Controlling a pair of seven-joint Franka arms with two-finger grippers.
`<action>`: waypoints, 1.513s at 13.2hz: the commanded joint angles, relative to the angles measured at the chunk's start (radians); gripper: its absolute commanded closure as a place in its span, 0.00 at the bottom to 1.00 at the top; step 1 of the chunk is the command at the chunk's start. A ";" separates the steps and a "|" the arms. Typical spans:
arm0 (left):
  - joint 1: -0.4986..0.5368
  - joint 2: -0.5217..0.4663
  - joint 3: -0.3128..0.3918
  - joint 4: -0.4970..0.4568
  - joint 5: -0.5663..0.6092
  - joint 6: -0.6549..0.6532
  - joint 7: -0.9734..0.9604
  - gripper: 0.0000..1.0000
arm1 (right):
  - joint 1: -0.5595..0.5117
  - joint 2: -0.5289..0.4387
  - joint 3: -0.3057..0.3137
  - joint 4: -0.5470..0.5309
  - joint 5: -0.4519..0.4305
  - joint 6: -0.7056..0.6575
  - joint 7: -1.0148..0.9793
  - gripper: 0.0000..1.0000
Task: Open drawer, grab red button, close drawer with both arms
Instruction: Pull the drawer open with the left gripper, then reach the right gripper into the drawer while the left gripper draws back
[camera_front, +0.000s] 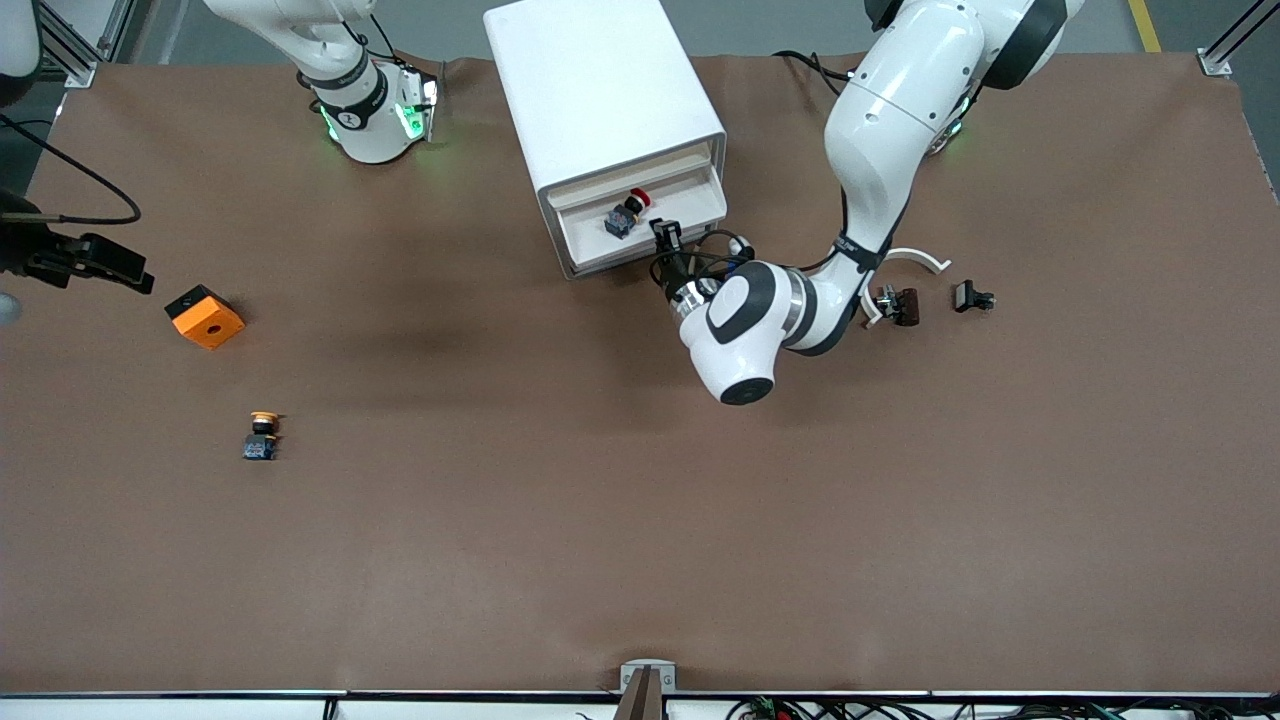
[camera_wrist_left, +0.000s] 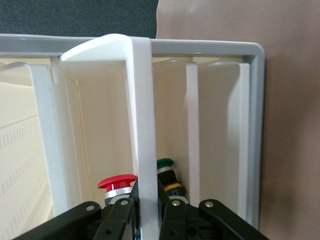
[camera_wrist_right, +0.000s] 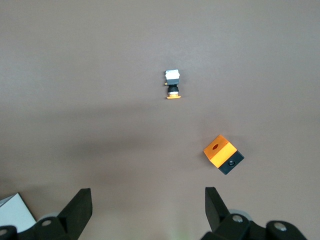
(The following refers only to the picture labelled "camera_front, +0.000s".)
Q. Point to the yellow push button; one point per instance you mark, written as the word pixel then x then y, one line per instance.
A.
pixel 262 445

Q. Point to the brown table mat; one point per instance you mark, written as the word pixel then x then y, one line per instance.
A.
pixel 640 500

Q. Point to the small brown metal part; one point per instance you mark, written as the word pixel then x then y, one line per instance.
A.
pixel 907 306

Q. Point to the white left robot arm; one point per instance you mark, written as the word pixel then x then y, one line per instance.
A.
pixel 880 120

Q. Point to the white curved plastic part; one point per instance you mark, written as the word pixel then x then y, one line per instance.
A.
pixel 925 256

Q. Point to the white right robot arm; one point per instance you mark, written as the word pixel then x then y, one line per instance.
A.
pixel 365 125

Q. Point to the red push button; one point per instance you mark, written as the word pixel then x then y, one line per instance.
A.
pixel 620 222

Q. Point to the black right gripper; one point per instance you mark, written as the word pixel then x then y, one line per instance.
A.
pixel 22 249

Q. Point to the small black clip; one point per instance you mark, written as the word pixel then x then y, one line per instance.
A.
pixel 965 296

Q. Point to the aluminium frame profile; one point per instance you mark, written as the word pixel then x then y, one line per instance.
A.
pixel 1240 35
pixel 75 62

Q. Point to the grey metal bracket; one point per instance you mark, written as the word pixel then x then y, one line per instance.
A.
pixel 632 668

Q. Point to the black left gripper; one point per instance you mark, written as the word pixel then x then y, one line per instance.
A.
pixel 674 271

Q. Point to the orange and black box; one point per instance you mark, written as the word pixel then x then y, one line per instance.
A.
pixel 210 325

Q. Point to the white table edge rail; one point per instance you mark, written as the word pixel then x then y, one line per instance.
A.
pixel 200 708

